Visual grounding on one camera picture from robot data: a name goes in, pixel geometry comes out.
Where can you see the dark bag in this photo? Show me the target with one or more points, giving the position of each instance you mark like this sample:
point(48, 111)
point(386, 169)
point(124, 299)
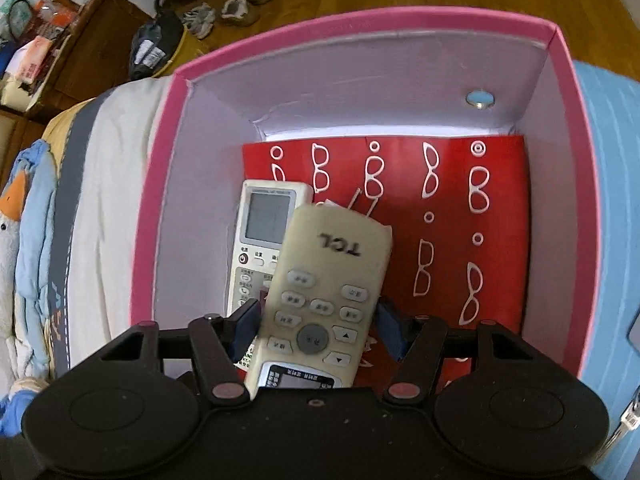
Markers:
point(152, 40)

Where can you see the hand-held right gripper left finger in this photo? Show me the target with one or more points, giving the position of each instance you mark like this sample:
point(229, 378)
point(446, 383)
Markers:
point(245, 330)

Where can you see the red printed bag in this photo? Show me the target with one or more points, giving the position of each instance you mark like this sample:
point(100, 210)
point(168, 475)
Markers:
point(450, 260)

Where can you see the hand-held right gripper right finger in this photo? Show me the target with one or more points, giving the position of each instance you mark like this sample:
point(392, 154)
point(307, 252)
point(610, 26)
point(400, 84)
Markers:
point(392, 330)

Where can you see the white remote with purple buttons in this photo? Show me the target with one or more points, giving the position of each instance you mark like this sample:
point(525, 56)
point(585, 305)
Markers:
point(265, 220)

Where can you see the wooden nightstand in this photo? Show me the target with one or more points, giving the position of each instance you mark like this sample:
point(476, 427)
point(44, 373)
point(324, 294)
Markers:
point(100, 35)

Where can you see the blue duck plush toy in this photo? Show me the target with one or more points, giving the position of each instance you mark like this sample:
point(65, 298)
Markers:
point(35, 260)

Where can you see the cream remote control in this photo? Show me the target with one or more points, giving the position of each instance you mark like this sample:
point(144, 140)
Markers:
point(325, 270)

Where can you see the pink cardboard box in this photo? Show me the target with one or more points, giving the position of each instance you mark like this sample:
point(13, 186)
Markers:
point(360, 80)

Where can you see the metal key bunch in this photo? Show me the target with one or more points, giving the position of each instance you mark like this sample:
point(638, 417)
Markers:
point(625, 420)

